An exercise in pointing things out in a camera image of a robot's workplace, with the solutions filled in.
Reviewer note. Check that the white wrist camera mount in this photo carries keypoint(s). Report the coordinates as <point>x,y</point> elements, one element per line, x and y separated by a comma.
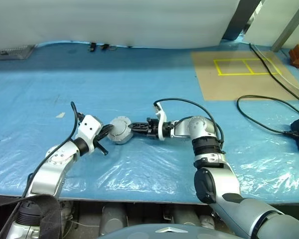
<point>88,127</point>
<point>160,134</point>

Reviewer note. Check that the brown cardboard mat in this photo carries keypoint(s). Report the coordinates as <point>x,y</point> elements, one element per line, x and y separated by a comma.
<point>239,84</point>

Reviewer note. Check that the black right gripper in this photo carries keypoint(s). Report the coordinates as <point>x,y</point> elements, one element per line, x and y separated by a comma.
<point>152,128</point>

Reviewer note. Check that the white panel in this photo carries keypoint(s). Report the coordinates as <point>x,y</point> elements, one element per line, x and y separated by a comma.
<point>266,22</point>

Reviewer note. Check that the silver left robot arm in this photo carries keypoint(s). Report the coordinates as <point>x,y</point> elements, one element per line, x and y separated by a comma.
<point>52,164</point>

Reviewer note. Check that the grey-blue rounded shell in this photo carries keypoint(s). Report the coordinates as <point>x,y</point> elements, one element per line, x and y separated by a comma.
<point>164,232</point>

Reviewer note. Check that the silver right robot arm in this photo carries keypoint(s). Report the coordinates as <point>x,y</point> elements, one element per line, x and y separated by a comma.
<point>214,174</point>

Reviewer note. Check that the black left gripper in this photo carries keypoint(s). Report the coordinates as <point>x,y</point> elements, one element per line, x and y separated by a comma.
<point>101,148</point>

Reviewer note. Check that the dark grey post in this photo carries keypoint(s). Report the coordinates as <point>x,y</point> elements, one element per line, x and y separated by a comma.
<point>239,20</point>

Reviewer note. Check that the white tape scrap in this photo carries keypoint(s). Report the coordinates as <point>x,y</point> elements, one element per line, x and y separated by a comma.
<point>60,115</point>

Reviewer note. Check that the grey aluminium profile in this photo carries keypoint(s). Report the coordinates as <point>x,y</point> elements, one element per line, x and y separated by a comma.
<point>289,27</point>

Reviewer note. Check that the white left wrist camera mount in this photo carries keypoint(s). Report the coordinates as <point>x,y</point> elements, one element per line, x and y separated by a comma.
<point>88,127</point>

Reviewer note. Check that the blue plastic table cover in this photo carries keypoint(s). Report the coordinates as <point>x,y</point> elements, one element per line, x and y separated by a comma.
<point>139,82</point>

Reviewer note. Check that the silver finned motor lid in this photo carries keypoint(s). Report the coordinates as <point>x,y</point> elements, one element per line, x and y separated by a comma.
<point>119,125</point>

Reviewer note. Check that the grey ribbed metal grille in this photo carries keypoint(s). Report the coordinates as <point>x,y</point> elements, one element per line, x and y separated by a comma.
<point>10,52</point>

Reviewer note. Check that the grey metal cylinder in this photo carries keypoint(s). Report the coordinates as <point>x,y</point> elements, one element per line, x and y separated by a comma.
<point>113,219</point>
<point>187,215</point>

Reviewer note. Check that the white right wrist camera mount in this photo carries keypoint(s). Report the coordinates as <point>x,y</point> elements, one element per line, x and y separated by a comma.
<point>160,134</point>

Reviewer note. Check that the white backdrop sheet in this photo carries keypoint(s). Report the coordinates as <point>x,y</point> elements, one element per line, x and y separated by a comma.
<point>114,20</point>

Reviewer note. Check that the small black clip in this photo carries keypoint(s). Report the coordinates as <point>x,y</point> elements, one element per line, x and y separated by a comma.
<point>92,46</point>
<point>105,46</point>

